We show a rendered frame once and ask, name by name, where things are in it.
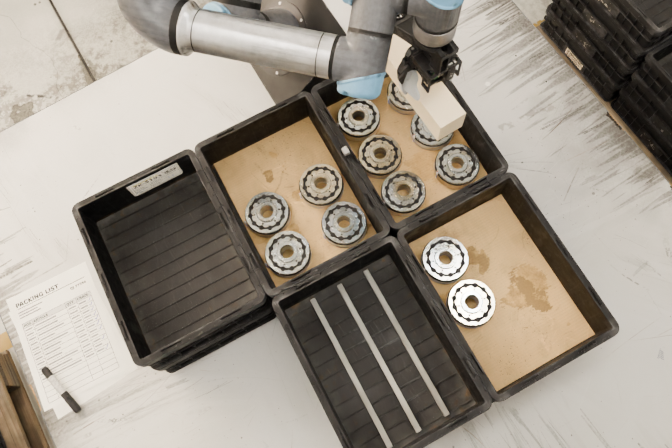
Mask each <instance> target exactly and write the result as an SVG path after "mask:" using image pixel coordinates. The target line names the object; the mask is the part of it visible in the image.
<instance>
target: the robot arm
mask: <svg viewBox="0 0 672 448"><path fill-rule="evenodd" d="M342 1H343V2H344V3H345V4H349V5H350V6H352V9H351V14H350V20H349V25H348V31H347V35H346V36H340V35H336V34H331V33H326V32H321V31H315V30H310V29H305V28H300V27H299V24H298V21H297V19H296V17H295V16H294V15H293V14H292V13H291V12H290V11H289V10H287V9H283V8H277V7H276V8H270V9H267V10H263V11H261V4H262V0H212V1H211V2H210V3H208V4H206V5H205V6H204V7H203V9H202V8H200V7H199V5H198V4H197V3H196V2H195V1H193V0H117V3H118V6H119V9H120V10H121V12H122V14H123V16H124V18H125V19H126V20H127V22H128V23H129V25H130V26H131V27H132V28H133V29H134V30H135V31H136V32H137V33H138V34H139V35H140V36H141V37H142V38H144V39H145V40H146V41H148V42H149V43H151V44H152V45H154V46H155V47H157V48H159V49H162V50H164V51H166V52H169V53H172V54H176V55H181V56H190V55H191V54H192V53H193V52H196V53H201V54H206V55H211V56H216V57H221V58H226V59H231V60H236V61H241V62H246V63H251V64H256V65H261V66H266V67H270V68H275V69H280V70H285V71H290V72H295V73H300V74H305V75H310V76H315V77H320V78H325V79H330V80H334V81H337V91H338V92H339V93H340V94H342V95H346V96H350V97H354V98H360V99H368V100H372V99H375V98H378V96H379V95H380V93H381V89H382V85H383V81H384V77H385V75H386V72H385V71H386V66H387V61H388V56H389V51H390V46H391V41H392V40H391V39H392V36H393V34H395V35H396V36H398V37H400V38H401V39H403V40H404V41H406V42H407V43H409V44H410V45H412V46H410V47H409V48H408V49H407V51H406V53H405V56H404V57H403V58H402V61H401V63H400V64H399V66H398V68H397V79H398V82H399V86H400V89H401V91H402V92H403V93H404V94H405V95H406V94H407V93H408V94H409V95H410V96H412V97H413V98H414V99H415V100H416V101H418V100H419V99H420V94H419V91H418V88H417V82H418V74H417V72H418V73H419V74H420V76H421V78H422V82H421V85H422V87H423V88H424V89H425V91H426V92H427V93H429V91H430V86H432V85H434V84H435V83H439V82H441V81H443V79H444V81H445V82H447V81H452V78H453V77H454V73H455V74H456V76H459V72H460V69H461V65H462V60H461V59H460V58H459V56H458V55H457V54H456V53H458V51H459V47H458V46H457V45H456V43H455V42H454V41H453V38H454V36H455V33H456V29H457V25H458V21H459V17H460V12H461V8H462V4H463V2H464V0H342ZM454 61H456V63H455V62H454ZM457 65H459V66H458V70H457V69H456V66H457ZM424 82H425V83H426V84H427V85H428V87H427V86H426V84H425V83H424Z"/></svg>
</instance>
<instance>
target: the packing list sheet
mask: <svg viewBox="0 0 672 448"><path fill-rule="evenodd" d="M6 302H7V304H8V307H9V310H10V312H8V313H9V315H10V317H11V319H12V321H13V323H14V325H15V328H16V330H17V332H18V335H19V338H20V341H21V344H22V347H23V350H24V353H25V356H26V359H27V362H28V365H29V368H30V371H31V374H32V376H33V379H34V382H35V385H36V388H37V391H38V394H39V397H40V400H41V403H42V406H43V409H44V412H45V411H47V410H49V409H51V408H53V409H54V411H55V413H56V416H57V418H58V419H60V418H61V417H63V416H64V415H66V414H67V413H69V412H71V411H72V409H71V408H70V407H69V405H68V404H67V403H66V402H65V400H64V399H63V398H62V397H61V396H60V394H59V393H58V392H57V391H56V389H55V388H54V387H53V386H52V385H51V383H50V382H49V381H48V380H47V378H46V377H45V376H44V375H43V373H42V371H41V369H42V368H43V367H48V368H49V369H50V370H51V372H52V373H53V374H54V375H55V376H56V378H57V379H58V380H59V381H60V382H61V384H62V385H63V386H64V387H65V389H66V390H67V391H68V392H69V393H70V395H71V396H72V397H73V398H74V399H75V401H76V402H77V403H78V404H79V406H80V405H81V404H83V403H85V402H86V401H88V400H89V399H91V398H92V397H94V396H96V395H97V394H99V393H100V392H102V391H103V390H105V389H106V388H108V387H110V386H111V385H113V384H114V383H116V382H117V381H119V380H121V379H122V378H124V377H125V376H127V375H128V374H130V373H131V372H133V371H135V370H136V369H138V368H137V366H136V364H134V362H133V360H132V358H131V355H130V353H129V351H128V349H127V347H126V345H125V343H124V341H123V339H122V337H121V335H120V333H119V331H118V330H117V328H116V326H115V324H114V322H113V320H112V318H111V316H110V314H109V312H108V310H107V308H106V307H105V305H104V303H103V301H102V299H101V297H100V295H99V293H98V291H97V289H96V287H95V285H94V282H93V280H92V277H91V275H90V272H89V270H88V267H87V264H86V262H83V263H81V264H79V265H77V266H75V267H73V268H71V269H69V270H67V271H65V272H63V273H61V274H59V275H57V276H55V277H53V278H51V279H49V280H47V281H45V282H42V283H40V284H38V285H36V286H34V287H32V288H30V289H28V290H26V291H24V292H22V293H20V294H18V295H16V296H13V297H11V298H9V299H7V300H6Z"/></svg>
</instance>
